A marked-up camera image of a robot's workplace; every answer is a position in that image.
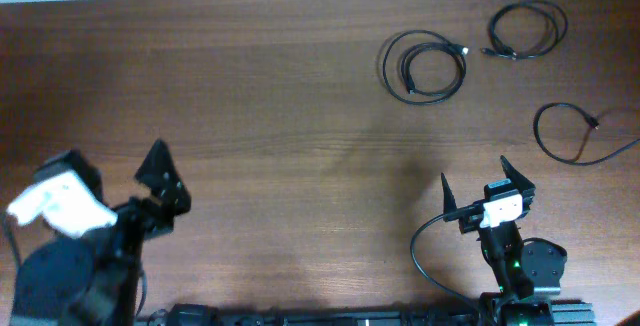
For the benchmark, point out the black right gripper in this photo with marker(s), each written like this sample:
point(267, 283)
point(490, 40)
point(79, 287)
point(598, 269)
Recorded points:
point(523, 181)

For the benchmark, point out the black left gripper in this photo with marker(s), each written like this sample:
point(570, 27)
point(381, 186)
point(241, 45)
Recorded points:
point(171, 194)

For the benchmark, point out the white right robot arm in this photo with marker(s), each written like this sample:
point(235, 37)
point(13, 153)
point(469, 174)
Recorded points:
point(527, 270)

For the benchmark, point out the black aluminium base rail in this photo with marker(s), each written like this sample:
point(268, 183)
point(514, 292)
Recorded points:
point(350, 316)

